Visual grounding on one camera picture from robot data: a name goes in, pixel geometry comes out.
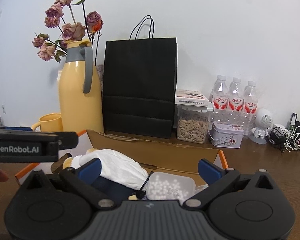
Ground yellow thermos jug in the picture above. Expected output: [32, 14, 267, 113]
[58, 40, 104, 132]

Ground yellow mug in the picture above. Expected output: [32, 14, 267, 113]
[31, 113, 63, 132]

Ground small white tin box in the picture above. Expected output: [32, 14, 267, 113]
[209, 121, 244, 149]

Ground plush toy yellow white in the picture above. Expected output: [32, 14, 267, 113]
[62, 148, 97, 169]

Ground water bottle left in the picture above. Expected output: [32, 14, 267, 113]
[209, 75, 228, 121]

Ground clear plastic bead box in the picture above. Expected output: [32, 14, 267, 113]
[146, 172, 196, 205]

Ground red orange cardboard box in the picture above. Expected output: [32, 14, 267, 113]
[15, 130, 228, 186]

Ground navy blue pouch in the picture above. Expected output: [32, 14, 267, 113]
[92, 176, 135, 205]

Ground dried rose bouquet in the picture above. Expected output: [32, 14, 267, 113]
[32, 0, 103, 62]

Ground water bottle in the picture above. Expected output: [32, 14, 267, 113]
[227, 77, 244, 125]
[209, 75, 228, 121]
[243, 81, 259, 139]

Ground clear seed container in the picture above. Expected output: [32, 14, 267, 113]
[177, 102, 213, 144]

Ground tangled charger cables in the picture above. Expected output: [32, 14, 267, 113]
[266, 112, 300, 153]

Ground white robot figurine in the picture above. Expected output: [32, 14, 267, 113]
[249, 108, 273, 145]

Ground water bottle right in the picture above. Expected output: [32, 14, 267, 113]
[243, 81, 259, 139]

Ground flat white red box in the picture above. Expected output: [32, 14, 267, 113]
[174, 89, 209, 107]

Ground black paper bag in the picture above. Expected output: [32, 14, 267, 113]
[102, 15, 178, 138]

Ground water bottle middle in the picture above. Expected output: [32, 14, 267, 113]
[227, 77, 244, 125]

